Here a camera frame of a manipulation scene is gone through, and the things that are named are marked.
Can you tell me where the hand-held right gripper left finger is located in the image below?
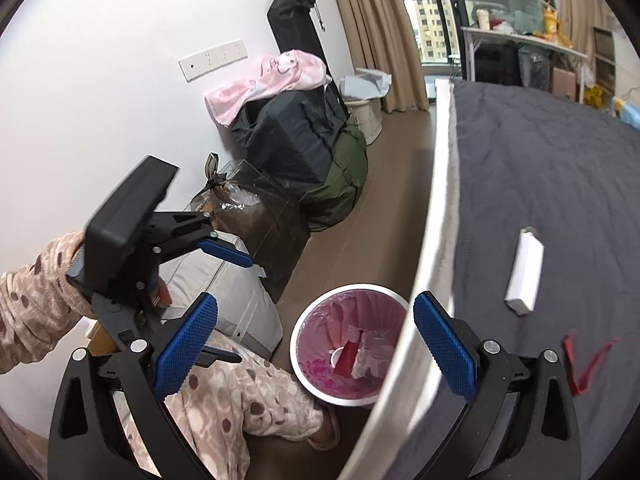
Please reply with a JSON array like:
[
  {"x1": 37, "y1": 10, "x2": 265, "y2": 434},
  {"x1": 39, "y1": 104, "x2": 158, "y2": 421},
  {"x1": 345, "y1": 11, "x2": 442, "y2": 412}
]
[{"x1": 47, "y1": 292, "x2": 221, "y2": 480}]

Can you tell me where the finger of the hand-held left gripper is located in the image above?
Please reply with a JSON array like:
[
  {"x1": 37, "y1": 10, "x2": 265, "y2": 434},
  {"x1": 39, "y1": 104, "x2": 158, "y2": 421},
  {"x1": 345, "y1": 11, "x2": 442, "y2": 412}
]
[
  {"x1": 150, "y1": 210, "x2": 255, "y2": 268},
  {"x1": 196, "y1": 347, "x2": 242, "y2": 367}
]

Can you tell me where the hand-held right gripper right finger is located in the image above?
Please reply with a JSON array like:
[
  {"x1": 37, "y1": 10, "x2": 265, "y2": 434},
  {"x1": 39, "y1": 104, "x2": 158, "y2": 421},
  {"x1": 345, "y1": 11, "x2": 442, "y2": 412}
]
[{"x1": 413, "y1": 291, "x2": 583, "y2": 480}]

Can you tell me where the clear plastic tray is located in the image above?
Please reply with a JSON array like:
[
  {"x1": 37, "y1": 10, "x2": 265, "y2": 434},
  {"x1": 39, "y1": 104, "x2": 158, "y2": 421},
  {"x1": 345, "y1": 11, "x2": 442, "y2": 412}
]
[{"x1": 350, "y1": 326, "x2": 398, "y2": 380}]

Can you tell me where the red paper piece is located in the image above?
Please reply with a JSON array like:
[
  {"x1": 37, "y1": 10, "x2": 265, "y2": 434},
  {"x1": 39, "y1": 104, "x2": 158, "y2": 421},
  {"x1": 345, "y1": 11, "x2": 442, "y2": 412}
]
[{"x1": 335, "y1": 340, "x2": 363, "y2": 379}]

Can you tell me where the metal bin with pink liner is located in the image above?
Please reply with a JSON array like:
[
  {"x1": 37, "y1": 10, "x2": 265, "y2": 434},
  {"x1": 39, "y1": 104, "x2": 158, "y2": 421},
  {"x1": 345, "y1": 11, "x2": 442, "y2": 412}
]
[{"x1": 290, "y1": 284, "x2": 416, "y2": 408}]

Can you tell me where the person's left forearm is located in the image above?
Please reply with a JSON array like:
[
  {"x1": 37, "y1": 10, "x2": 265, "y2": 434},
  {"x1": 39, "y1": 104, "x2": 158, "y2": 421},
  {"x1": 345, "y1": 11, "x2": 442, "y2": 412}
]
[{"x1": 0, "y1": 230, "x2": 98, "y2": 376}]

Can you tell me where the spotted pajama clothing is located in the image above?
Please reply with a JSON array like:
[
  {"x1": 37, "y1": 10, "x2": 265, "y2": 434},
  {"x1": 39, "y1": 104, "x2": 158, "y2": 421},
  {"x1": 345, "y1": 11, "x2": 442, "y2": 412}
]
[{"x1": 112, "y1": 345, "x2": 341, "y2": 480}]

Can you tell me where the clear gift box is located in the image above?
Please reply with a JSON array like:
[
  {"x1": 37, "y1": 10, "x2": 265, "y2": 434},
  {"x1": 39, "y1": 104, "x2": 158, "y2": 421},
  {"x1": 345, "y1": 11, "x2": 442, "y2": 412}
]
[{"x1": 182, "y1": 152, "x2": 312, "y2": 303}]

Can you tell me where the grey storage bag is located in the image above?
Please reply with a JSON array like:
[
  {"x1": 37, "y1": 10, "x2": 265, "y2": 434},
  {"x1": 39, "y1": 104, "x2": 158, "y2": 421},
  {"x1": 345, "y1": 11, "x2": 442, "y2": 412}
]
[{"x1": 160, "y1": 230, "x2": 283, "y2": 356}]

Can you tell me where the white cardboard box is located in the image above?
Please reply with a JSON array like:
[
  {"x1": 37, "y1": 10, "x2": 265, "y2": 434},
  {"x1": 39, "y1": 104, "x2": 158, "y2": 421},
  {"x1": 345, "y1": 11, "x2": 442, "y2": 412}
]
[{"x1": 504, "y1": 227, "x2": 544, "y2": 317}]

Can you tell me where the white mattress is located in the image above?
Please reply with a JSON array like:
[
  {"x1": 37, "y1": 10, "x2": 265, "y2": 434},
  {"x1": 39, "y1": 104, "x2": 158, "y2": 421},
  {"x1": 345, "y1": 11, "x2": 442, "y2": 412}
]
[{"x1": 340, "y1": 77, "x2": 467, "y2": 480}]

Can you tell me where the pink slipper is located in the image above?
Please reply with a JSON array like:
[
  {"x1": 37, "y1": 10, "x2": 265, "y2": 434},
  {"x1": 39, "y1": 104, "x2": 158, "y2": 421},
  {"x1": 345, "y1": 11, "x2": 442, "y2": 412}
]
[{"x1": 307, "y1": 407, "x2": 342, "y2": 451}]

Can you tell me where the dark navy storage bag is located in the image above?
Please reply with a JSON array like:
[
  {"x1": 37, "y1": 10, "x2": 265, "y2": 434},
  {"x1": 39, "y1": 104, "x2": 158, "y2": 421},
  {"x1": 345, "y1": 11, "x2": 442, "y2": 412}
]
[{"x1": 231, "y1": 87, "x2": 351, "y2": 193}]

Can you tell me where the red ribbon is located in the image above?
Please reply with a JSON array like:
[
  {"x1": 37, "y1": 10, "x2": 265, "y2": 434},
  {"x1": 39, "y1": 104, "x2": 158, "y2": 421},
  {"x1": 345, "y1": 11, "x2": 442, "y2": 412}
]
[{"x1": 562, "y1": 330, "x2": 621, "y2": 396}]

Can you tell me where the green duffel bag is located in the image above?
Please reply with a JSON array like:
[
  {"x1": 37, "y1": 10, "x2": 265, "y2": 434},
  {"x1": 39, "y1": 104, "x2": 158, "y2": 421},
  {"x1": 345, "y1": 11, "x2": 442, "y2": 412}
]
[{"x1": 300, "y1": 122, "x2": 370, "y2": 233}]

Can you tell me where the pink cloth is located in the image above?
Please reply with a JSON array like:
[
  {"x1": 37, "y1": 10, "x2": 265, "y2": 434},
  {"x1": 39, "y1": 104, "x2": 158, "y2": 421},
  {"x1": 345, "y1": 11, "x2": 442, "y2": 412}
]
[{"x1": 206, "y1": 50, "x2": 332, "y2": 127}]

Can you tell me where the dark bed blanket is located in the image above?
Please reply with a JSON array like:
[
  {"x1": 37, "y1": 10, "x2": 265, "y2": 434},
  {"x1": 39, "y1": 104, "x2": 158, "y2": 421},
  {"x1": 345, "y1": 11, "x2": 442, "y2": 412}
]
[{"x1": 440, "y1": 80, "x2": 640, "y2": 480}]

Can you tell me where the white basket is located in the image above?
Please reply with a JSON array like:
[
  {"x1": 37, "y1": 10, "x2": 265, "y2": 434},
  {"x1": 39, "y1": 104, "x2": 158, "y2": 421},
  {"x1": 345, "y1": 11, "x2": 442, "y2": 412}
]
[{"x1": 350, "y1": 97, "x2": 384, "y2": 145}]

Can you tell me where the white plastic bag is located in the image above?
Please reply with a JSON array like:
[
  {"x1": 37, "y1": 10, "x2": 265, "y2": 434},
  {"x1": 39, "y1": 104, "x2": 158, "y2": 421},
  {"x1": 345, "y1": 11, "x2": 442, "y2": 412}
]
[{"x1": 339, "y1": 66, "x2": 392, "y2": 104}]

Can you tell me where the tall black bag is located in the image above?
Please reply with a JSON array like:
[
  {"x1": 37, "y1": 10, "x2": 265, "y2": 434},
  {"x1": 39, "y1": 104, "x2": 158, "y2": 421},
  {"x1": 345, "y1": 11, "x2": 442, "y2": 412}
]
[{"x1": 266, "y1": 0, "x2": 351, "y2": 126}]

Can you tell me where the beige curtain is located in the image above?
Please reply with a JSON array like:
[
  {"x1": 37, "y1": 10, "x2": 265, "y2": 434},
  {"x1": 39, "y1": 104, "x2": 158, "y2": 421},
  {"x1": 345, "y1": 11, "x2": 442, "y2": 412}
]
[
  {"x1": 552, "y1": 0, "x2": 603, "y2": 56},
  {"x1": 322, "y1": 0, "x2": 431, "y2": 113}
]

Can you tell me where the brown cardboard box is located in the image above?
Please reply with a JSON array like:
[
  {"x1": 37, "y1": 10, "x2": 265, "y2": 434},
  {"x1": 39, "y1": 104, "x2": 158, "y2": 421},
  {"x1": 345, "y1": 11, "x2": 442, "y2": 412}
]
[{"x1": 550, "y1": 67, "x2": 577, "y2": 102}]

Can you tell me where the window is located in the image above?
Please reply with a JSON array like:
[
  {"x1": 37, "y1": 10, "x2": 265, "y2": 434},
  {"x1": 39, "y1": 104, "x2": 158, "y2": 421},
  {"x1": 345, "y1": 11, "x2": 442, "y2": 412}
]
[{"x1": 387, "y1": 0, "x2": 556, "y2": 66}]

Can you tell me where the white table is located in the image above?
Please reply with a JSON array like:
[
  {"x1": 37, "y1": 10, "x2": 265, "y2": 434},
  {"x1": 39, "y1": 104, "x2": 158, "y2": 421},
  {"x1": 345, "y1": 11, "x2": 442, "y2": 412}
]
[{"x1": 460, "y1": 25, "x2": 591, "y2": 106}]

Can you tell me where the yellow figure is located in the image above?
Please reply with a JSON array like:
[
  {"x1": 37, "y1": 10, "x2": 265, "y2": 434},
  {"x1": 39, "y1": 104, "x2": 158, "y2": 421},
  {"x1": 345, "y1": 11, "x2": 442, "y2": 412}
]
[{"x1": 532, "y1": 0, "x2": 572, "y2": 47}]

